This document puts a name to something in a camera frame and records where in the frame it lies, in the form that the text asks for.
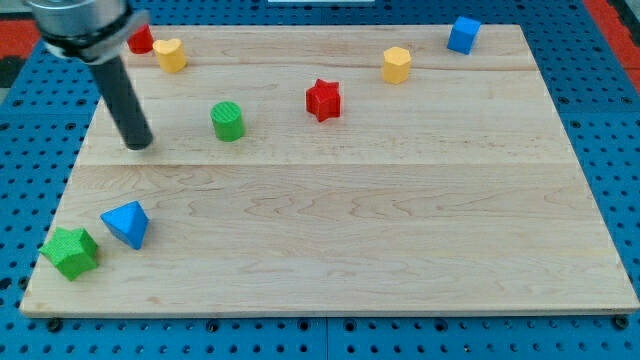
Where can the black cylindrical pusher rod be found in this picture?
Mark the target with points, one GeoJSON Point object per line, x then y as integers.
{"type": "Point", "coordinates": [122, 102]}

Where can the yellow heart block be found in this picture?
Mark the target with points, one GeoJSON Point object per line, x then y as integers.
{"type": "Point", "coordinates": [170, 55]}

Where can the green cylinder block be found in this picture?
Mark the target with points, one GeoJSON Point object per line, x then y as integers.
{"type": "Point", "coordinates": [227, 120]}

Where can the blue triangle block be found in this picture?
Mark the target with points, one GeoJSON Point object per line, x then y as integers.
{"type": "Point", "coordinates": [128, 223]}

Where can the green star block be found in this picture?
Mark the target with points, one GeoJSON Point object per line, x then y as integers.
{"type": "Point", "coordinates": [71, 251]}

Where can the red star block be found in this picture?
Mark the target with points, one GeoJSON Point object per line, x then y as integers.
{"type": "Point", "coordinates": [323, 100]}

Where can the wooden board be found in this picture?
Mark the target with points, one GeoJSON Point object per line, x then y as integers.
{"type": "Point", "coordinates": [453, 193]}

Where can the yellow hexagon block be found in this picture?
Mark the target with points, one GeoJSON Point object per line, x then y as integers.
{"type": "Point", "coordinates": [396, 65]}

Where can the blue cube block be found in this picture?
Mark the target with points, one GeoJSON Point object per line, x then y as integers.
{"type": "Point", "coordinates": [463, 35]}

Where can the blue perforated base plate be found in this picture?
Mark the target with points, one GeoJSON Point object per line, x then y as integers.
{"type": "Point", "coordinates": [590, 67]}

